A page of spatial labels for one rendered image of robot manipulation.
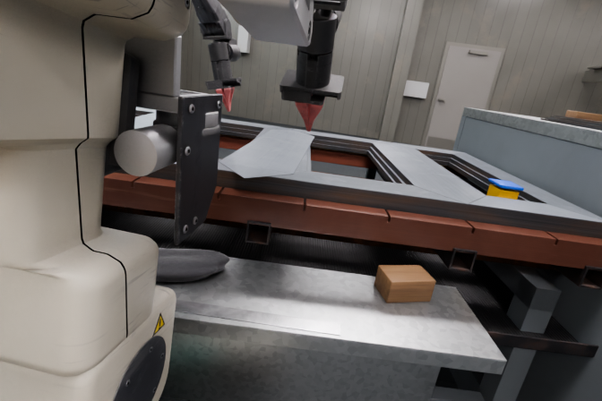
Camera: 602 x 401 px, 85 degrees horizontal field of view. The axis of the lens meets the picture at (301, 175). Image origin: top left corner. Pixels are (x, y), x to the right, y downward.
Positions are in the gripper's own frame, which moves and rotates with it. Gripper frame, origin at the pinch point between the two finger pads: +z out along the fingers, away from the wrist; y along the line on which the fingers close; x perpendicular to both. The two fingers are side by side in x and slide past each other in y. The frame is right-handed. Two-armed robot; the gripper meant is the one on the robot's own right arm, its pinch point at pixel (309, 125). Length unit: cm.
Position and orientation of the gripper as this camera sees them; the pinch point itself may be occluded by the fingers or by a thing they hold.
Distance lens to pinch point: 62.6
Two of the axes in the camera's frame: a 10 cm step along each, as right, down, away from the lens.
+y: -9.8, -1.6, 1.0
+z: -0.5, 7.4, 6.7
